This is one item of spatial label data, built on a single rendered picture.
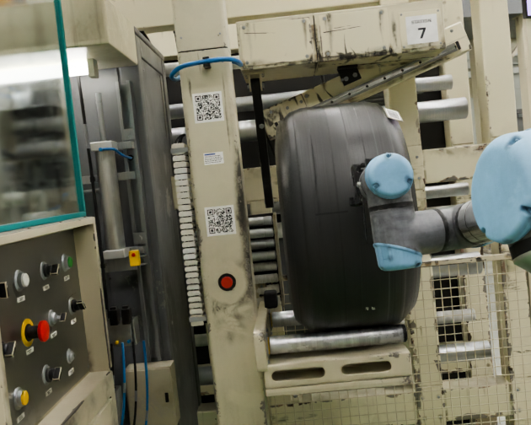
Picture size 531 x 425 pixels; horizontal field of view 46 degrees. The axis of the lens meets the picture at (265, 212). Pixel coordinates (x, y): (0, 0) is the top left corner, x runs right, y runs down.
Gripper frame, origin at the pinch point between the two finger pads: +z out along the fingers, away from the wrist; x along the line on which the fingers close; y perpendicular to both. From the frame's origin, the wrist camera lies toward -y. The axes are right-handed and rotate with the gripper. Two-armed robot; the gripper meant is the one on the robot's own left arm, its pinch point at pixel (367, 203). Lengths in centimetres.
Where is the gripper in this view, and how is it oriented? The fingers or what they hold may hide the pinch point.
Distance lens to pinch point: 136.9
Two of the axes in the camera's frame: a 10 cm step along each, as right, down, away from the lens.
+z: 0.4, 0.7, 10.0
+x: -9.9, 1.0, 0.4
